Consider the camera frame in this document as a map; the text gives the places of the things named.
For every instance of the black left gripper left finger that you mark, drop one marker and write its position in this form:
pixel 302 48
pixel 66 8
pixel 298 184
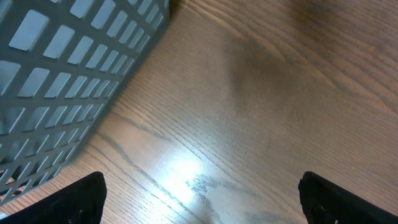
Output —
pixel 80 202

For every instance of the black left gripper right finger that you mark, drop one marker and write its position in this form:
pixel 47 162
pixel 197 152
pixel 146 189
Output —
pixel 323 201

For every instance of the grey plastic mesh basket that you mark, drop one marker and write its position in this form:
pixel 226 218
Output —
pixel 62 64

